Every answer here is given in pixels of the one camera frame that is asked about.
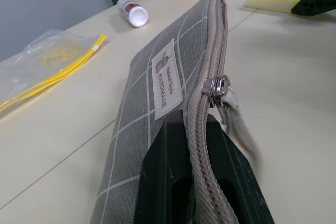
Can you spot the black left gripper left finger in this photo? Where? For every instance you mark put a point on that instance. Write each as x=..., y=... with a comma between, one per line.
x=165, y=171

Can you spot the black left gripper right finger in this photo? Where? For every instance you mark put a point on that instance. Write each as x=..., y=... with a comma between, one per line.
x=236, y=176

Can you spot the pale yellow strip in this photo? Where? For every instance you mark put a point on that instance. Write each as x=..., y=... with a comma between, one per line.
x=270, y=3

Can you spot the grey grid fabric pouch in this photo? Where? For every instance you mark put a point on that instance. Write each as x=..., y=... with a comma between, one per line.
x=168, y=58

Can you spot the clear bag yellow zip strip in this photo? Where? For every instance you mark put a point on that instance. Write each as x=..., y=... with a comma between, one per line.
x=50, y=61

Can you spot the small white bottle red contents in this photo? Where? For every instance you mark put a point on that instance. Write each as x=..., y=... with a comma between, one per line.
x=134, y=11

